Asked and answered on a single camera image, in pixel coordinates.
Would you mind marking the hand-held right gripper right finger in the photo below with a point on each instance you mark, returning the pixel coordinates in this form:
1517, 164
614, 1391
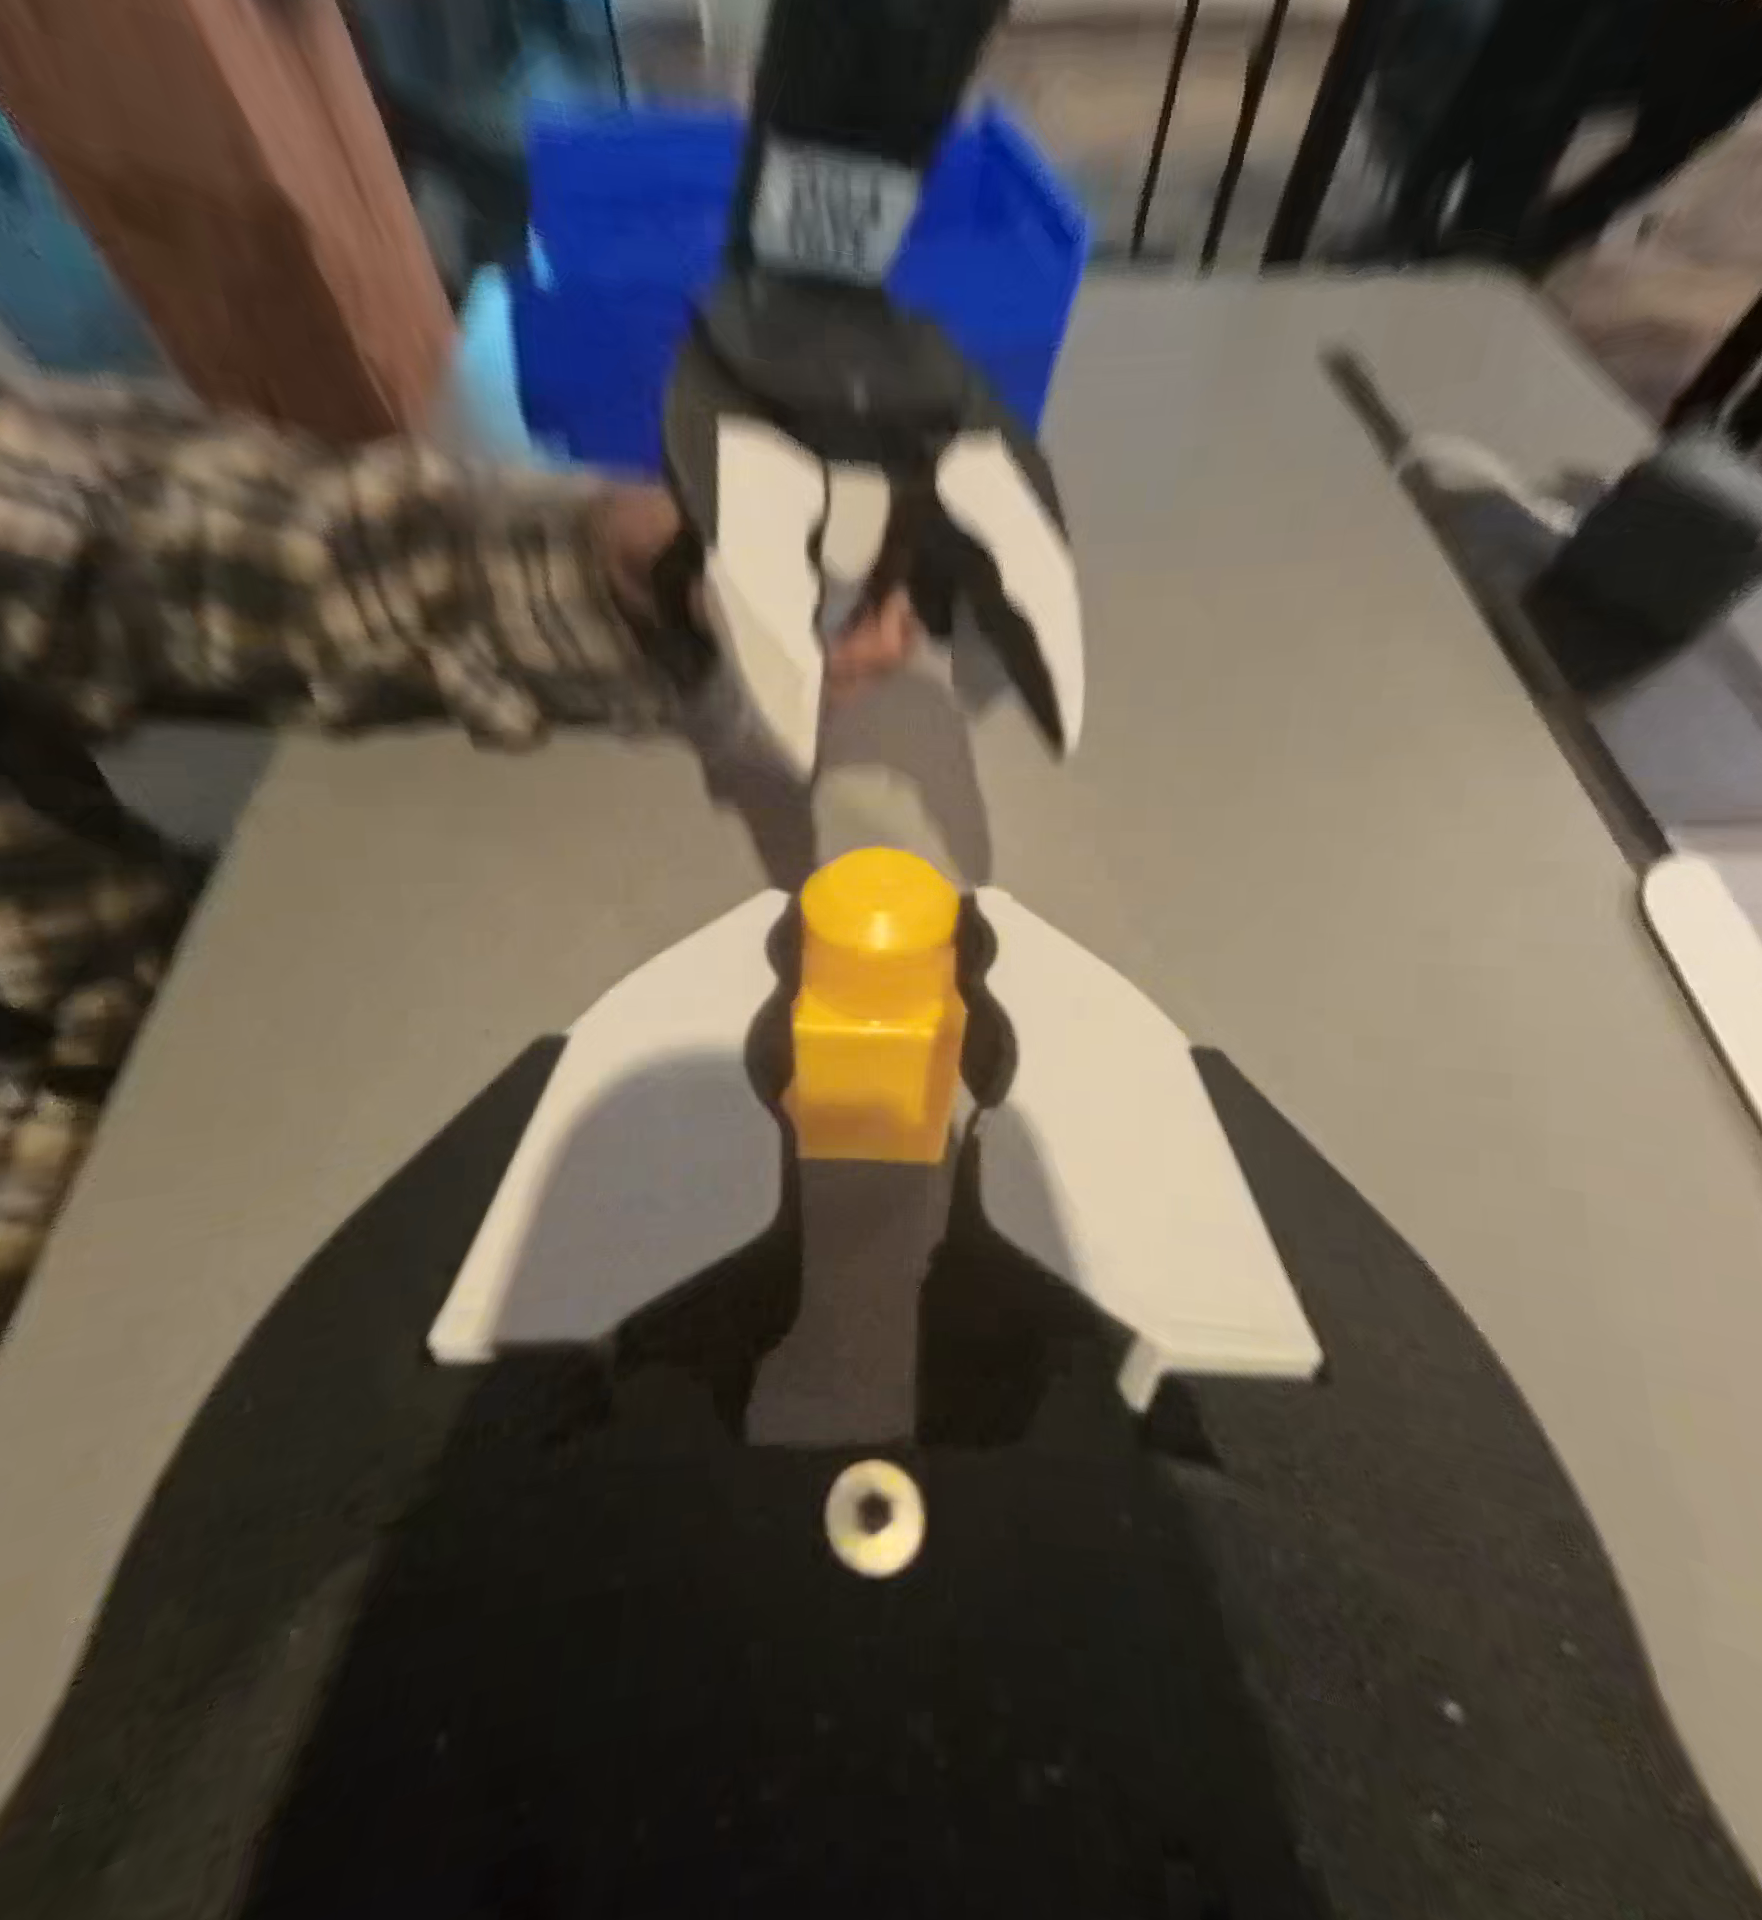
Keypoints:
1136, 1200

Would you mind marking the white pad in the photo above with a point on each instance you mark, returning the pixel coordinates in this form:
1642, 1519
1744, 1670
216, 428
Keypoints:
1736, 1006

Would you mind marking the wooden pillar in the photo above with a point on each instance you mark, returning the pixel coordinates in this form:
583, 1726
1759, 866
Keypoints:
221, 180

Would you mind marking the blue divided plastic bin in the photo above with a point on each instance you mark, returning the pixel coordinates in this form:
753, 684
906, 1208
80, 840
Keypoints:
611, 272

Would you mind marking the person's left hand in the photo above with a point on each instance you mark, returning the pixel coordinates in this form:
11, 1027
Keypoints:
642, 547

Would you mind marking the dark grey power adapter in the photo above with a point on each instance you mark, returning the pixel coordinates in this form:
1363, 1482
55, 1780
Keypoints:
1662, 556

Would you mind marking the small yellow mega block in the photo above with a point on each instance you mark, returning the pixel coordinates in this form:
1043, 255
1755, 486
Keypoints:
874, 1049

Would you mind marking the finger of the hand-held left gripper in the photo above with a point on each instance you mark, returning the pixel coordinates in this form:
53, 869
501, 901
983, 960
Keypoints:
769, 569
1040, 586

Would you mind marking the black tripod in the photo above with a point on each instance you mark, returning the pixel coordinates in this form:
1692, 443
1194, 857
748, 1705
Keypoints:
1328, 151

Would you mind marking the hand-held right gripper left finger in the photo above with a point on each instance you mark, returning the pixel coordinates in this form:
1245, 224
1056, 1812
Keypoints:
625, 1184

